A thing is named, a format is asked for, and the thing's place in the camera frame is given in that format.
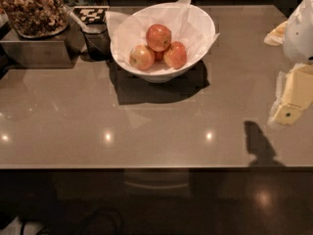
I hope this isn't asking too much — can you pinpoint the metal scoop handle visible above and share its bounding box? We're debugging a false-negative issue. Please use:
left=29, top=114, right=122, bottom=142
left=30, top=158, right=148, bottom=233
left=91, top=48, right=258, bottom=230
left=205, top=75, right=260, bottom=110
left=63, top=5, right=88, bottom=33

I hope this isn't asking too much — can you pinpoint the white paper liner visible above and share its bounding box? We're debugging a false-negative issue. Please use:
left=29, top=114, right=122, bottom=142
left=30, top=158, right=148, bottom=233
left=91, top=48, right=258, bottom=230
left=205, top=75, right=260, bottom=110
left=105, top=0, right=221, bottom=70

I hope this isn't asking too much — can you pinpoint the white bowl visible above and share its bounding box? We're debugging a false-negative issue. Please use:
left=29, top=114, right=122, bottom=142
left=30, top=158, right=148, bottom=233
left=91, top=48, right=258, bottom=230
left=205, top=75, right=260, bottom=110
left=110, top=3, right=217, bottom=84

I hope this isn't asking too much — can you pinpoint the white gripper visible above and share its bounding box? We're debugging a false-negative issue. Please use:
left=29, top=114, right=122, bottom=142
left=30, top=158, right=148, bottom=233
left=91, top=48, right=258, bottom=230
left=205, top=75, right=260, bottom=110
left=264, top=0, right=313, bottom=126

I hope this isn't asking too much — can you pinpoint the left red-yellow apple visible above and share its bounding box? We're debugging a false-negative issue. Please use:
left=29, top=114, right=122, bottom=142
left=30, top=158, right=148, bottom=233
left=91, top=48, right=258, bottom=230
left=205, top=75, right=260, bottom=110
left=129, top=45, right=156, bottom=71

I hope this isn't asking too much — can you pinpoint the red apple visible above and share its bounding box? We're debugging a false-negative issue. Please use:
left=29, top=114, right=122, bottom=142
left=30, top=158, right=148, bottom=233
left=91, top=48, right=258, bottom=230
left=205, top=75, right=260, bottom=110
left=146, top=23, right=172, bottom=52
left=163, top=41, right=187, bottom=70

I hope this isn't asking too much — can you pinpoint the steel box stand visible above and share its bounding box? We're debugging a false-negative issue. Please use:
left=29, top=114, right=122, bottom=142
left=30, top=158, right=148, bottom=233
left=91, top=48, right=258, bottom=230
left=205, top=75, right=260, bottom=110
left=0, top=24, right=85, bottom=69

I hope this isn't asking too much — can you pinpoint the black white marker tag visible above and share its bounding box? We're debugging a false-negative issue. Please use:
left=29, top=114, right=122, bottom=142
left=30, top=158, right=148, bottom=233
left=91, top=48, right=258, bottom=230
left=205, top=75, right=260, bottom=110
left=73, top=6, right=109, bottom=24

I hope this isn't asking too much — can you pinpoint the dark glass cup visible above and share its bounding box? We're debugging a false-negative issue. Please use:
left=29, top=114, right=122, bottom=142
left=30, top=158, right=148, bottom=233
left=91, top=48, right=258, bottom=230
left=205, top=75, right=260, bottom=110
left=82, top=23, right=111, bottom=61

